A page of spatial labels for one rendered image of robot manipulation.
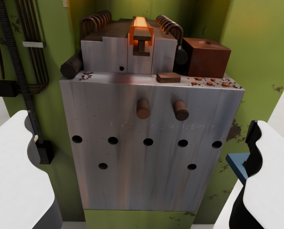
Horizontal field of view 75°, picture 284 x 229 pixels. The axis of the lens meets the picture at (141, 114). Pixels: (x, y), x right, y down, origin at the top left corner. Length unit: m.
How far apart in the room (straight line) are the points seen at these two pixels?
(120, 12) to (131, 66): 0.49
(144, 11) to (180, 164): 0.64
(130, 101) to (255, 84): 0.44
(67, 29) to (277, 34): 0.58
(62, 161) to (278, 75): 0.84
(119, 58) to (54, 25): 0.23
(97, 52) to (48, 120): 0.38
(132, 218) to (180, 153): 0.33
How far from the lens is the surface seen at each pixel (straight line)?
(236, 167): 0.51
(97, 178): 0.56
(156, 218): 0.73
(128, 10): 0.89
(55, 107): 0.69
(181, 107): 0.37
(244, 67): 0.66
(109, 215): 0.71
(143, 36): 0.30
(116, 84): 0.38
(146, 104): 0.37
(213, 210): 1.15
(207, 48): 0.44
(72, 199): 1.05
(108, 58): 0.42
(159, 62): 0.42
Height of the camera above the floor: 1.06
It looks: 32 degrees down
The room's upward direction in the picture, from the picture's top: 4 degrees clockwise
